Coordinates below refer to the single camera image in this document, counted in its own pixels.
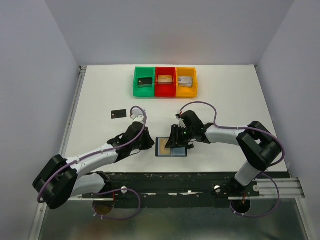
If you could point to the grey credit card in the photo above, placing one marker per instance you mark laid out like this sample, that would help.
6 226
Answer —
117 114

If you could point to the silver VIP credit card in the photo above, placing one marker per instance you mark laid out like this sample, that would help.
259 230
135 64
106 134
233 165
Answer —
135 112

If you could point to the green plastic bin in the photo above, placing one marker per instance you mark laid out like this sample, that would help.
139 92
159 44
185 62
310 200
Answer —
147 92

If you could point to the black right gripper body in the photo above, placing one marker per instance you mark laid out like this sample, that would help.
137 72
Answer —
190 132

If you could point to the yellow plastic bin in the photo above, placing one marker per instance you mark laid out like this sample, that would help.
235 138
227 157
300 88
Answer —
183 92

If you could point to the black credit card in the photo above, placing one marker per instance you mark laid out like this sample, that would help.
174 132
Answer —
143 82

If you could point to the aluminium frame rail left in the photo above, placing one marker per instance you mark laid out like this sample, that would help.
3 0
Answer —
40 213

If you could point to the red plastic bin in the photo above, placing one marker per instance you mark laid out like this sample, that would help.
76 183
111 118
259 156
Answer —
165 91

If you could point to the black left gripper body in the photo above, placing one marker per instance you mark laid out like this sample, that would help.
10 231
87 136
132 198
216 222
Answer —
135 146

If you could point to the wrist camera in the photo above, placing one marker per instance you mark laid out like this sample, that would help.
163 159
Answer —
140 119
181 123

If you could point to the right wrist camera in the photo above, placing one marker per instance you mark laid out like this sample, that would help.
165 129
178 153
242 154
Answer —
181 123

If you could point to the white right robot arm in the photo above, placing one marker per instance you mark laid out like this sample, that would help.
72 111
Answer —
258 145

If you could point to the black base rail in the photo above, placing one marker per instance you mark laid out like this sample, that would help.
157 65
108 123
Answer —
172 190

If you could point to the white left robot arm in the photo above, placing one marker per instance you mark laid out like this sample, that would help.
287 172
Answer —
62 178

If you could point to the black leather card holder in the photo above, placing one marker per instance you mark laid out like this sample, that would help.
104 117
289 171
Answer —
175 152

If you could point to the gold credit card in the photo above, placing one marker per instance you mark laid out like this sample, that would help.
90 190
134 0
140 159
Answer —
164 80

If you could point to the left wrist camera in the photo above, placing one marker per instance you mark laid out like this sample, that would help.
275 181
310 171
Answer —
140 119

